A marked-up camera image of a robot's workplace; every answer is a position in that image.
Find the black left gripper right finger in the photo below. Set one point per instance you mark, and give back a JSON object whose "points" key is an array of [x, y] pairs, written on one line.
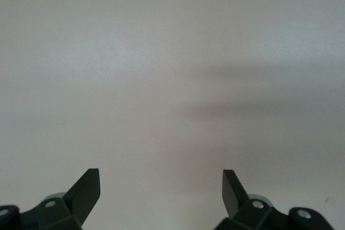
{"points": [[234, 197]]}

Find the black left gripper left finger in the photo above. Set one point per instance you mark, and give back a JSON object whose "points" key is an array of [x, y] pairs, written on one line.
{"points": [[82, 200]]}

